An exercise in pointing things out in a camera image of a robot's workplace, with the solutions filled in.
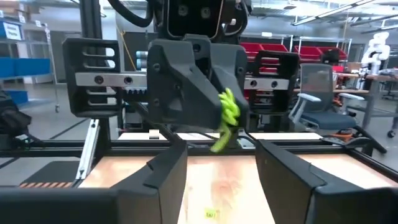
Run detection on red storage bins shelf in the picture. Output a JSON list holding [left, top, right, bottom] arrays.
[[239, 42, 348, 74]]

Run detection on metal shelf blue bins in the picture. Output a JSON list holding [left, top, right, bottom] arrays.
[[0, 18, 60, 106]]

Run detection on white humanoid robot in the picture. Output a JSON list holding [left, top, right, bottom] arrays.
[[360, 30, 391, 75]]

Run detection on yellow table sticker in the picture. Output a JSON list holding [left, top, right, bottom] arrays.
[[203, 208, 220, 220]]

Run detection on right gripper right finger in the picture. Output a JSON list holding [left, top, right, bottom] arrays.
[[254, 139, 398, 224]]

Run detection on black corrugated cable hose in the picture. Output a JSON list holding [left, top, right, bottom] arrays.
[[107, 0, 155, 28]]

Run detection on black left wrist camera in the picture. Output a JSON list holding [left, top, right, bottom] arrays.
[[161, 0, 249, 41]]

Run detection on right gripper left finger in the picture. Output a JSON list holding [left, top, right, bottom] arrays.
[[0, 141, 188, 224]]

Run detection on black bag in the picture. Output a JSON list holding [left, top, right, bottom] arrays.
[[0, 90, 32, 147]]

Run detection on green plastic spider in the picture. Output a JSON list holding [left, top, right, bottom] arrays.
[[210, 87, 241, 154]]

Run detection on grey blue office chair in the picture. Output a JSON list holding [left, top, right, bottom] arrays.
[[288, 63, 366, 133]]

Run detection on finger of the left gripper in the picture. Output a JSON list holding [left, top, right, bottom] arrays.
[[211, 42, 249, 128], [146, 39, 223, 130]]

